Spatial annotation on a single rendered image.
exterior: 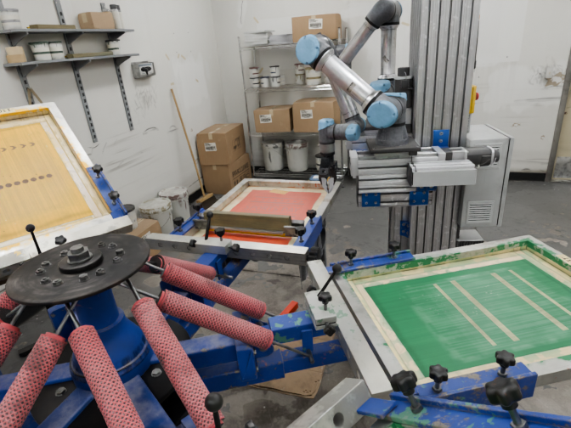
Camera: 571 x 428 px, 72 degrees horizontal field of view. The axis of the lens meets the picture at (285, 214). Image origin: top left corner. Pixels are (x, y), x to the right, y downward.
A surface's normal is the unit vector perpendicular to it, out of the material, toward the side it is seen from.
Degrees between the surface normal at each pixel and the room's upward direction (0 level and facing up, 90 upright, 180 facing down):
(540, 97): 90
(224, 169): 88
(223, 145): 90
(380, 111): 95
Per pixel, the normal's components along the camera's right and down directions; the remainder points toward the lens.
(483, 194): -0.10, 0.41
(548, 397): -0.08, -0.91
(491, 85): -0.32, 0.40
